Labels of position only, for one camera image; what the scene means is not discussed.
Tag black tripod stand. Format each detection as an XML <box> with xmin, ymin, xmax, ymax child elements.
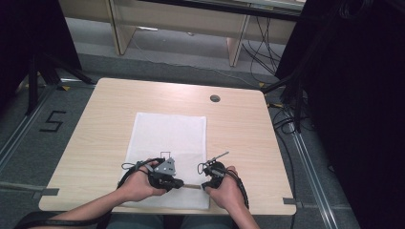
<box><xmin>26</xmin><ymin>52</ymin><xmax>96</xmax><ymax>116</ymax></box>
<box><xmin>261</xmin><ymin>71</ymin><xmax>304</xmax><ymax>134</ymax></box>

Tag person's right hand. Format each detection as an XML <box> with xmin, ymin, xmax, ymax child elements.
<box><xmin>204</xmin><ymin>165</ymin><xmax>245</xmax><ymax>212</ymax></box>

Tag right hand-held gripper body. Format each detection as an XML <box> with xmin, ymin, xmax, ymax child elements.
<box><xmin>197</xmin><ymin>151</ymin><xmax>230</xmax><ymax>189</ymax></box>

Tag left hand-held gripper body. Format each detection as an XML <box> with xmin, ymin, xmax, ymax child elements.
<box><xmin>146</xmin><ymin>156</ymin><xmax>178</xmax><ymax>192</ymax></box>

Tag black curtain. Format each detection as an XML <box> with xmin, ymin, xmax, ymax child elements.
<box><xmin>0</xmin><ymin>0</ymin><xmax>82</xmax><ymax>113</ymax></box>
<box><xmin>274</xmin><ymin>0</ymin><xmax>405</xmax><ymax>229</ymax></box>

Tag light wooden desk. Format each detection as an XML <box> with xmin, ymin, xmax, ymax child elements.
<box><xmin>57</xmin><ymin>0</ymin><xmax>308</xmax><ymax>68</ymax></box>

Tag black floor cables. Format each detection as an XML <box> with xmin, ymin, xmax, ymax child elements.
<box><xmin>267</xmin><ymin>100</ymin><xmax>309</xmax><ymax>229</ymax></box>

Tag white cloth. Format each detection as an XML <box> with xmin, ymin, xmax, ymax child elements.
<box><xmin>122</xmin><ymin>112</ymin><xmax>212</xmax><ymax>211</ymax></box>

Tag metal floor rail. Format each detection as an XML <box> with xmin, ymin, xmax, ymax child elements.
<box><xmin>286</xmin><ymin>120</ymin><xmax>340</xmax><ymax>229</ymax></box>
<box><xmin>0</xmin><ymin>85</ymin><xmax>55</xmax><ymax>171</ymax></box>

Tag person's left hand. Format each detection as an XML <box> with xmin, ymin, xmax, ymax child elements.
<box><xmin>118</xmin><ymin>159</ymin><xmax>168</xmax><ymax>203</ymax></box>

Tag hanging black cable bundle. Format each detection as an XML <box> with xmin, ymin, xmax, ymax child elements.
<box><xmin>241</xmin><ymin>16</ymin><xmax>283</xmax><ymax>77</ymax></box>

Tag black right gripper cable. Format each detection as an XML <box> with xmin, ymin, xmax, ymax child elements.
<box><xmin>196</xmin><ymin>161</ymin><xmax>250</xmax><ymax>210</ymax></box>

